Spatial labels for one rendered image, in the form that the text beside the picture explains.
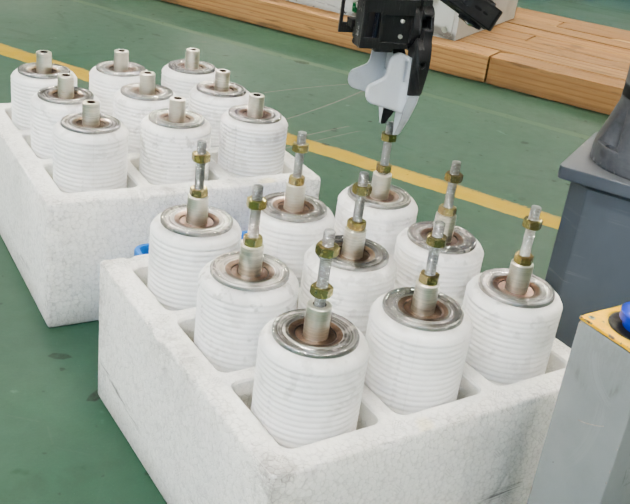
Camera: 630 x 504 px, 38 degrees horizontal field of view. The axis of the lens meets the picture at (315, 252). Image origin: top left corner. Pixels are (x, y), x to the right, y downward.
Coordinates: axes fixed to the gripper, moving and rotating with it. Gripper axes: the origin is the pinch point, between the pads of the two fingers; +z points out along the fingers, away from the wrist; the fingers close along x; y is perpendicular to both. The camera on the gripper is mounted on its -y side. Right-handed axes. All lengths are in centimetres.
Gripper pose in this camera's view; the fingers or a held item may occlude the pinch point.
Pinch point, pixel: (396, 117)
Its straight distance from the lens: 104.4
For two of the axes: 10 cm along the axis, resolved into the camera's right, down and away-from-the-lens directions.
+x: 3.0, 4.6, -8.4
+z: -1.2, 8.9, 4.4
